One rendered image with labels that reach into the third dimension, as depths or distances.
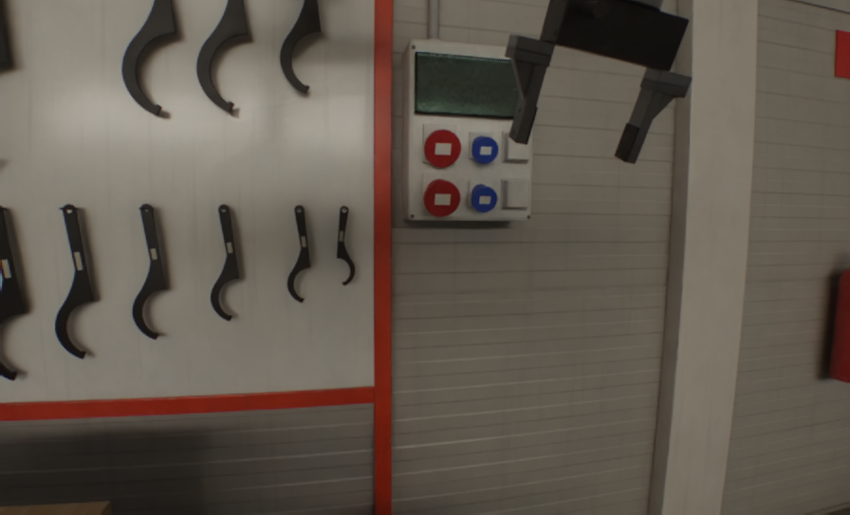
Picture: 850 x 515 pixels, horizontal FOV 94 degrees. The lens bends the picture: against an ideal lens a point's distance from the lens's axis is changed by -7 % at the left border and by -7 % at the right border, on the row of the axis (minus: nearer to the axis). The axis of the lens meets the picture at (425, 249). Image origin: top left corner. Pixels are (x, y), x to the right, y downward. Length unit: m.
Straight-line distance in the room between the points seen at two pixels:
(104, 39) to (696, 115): 1.91
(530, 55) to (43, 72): 1.39
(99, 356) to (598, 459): 1.75
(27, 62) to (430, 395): 1.56
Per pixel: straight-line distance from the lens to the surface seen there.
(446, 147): 1.23
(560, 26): 0.46
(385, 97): 1.38
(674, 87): 0.54
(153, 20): 1.48
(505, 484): 1.79
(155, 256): 1.40
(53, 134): 1.57
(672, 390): 1.90
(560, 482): 1.89
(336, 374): 1.43
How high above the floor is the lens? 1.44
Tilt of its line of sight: 5 degrees down
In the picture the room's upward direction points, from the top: 1 degrees clockwise
